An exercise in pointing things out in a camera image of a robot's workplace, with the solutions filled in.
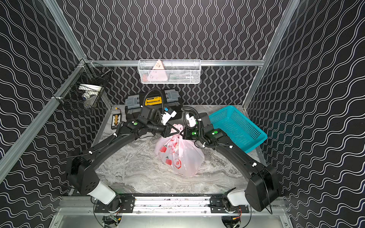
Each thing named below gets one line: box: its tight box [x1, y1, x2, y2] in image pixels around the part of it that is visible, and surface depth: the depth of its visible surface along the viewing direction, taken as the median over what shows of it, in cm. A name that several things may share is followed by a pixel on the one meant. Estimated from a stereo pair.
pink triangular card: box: [147, 59, 168, 82], surface depth 91 cm
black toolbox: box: [124, 88, 184, 121], surface depth 102 cm
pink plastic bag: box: [155, 123, 205, 178], surface depth 81 cm
